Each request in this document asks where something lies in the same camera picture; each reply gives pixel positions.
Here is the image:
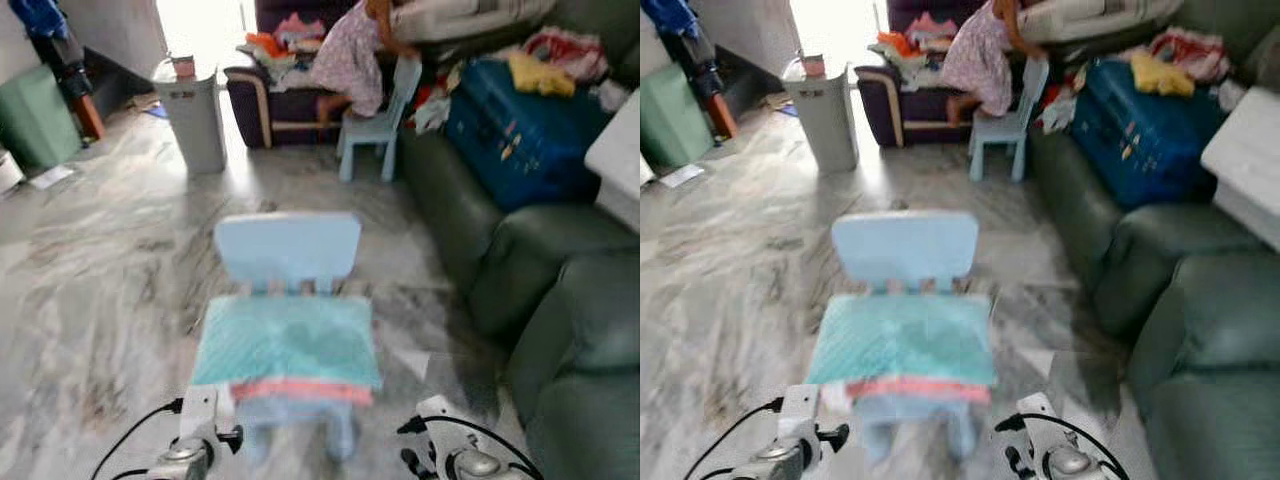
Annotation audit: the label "dark green leather sofa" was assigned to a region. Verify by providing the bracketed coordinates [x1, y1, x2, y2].
[398, 0, 641, 480]
[1026, 0, 1280, 480]

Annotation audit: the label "light blue child chair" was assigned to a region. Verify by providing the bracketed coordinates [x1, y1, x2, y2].
[831, 210, 982, 467]
[212, 211, 364, 463]
[336, 55, 424, 184]
[967, 56, 1050, 184]

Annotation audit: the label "white paper sheet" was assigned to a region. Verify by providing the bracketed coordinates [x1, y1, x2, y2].
[659, 164, 707, 190]
[29, 164, 77, 192]

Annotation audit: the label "purple armchair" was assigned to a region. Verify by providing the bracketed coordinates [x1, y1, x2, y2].
[854, 0, 1041, 150]
[223, 0, 423, 150]

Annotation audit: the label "blue suitcase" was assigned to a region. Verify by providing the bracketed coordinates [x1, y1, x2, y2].
[1069, 57, 1230, 210]
[444, 57, 612, 212]

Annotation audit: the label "green box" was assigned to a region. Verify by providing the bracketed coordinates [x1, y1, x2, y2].
[0, 64, 84, 172]
[640, 62, 717, 172]

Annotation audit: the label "white crumpled clothes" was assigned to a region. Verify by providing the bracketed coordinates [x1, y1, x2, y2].
[1039, 91, 1080, 135]
[414, 90, 452, 135]

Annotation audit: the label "white table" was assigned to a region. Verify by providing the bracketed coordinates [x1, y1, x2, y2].
[1200, 87, 1280, 253]
[584, 90, 641, 233]

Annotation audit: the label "pile of colourful clothes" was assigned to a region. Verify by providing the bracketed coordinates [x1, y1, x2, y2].
[244, 12, 327, 78]
[877, 12, 957, 78]

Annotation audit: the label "child in patterned dress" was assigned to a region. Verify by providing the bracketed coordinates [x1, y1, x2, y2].
[309, 0, 422, 127]
[939, 0, 1047, 127]

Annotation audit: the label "yellow cloth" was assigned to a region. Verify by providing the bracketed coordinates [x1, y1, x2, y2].
[506, 51, 577, 99]
[1130, 49, 1197, 99]

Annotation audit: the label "red and white clothes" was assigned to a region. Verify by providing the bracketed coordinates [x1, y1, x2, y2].
[1147, 26, 1232, 84]
[524, 27, 610, 84]

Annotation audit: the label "white cushion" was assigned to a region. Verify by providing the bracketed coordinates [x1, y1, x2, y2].
[390, 0, 557, 44]
[1018, 0, 1187, 44]

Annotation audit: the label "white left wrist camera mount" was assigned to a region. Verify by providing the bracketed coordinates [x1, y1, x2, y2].
[178, 385, 236, 449]
[780, 384, 827, 447]

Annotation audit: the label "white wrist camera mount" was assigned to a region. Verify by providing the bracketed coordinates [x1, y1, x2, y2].
[178, 385, 236, 449]
[1014, 392, 1063, 453]
[414, 395, 467, 453]
[780, 384, 827, 447]

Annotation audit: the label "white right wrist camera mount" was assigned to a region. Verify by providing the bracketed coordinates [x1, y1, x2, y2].
[414, 395, 467, 453]
[1014, 392, 1063, 453]

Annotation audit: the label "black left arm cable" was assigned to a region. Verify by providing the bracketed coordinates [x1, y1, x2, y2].
[684, 397, 787, 480]
[90, 398, 185, 480]

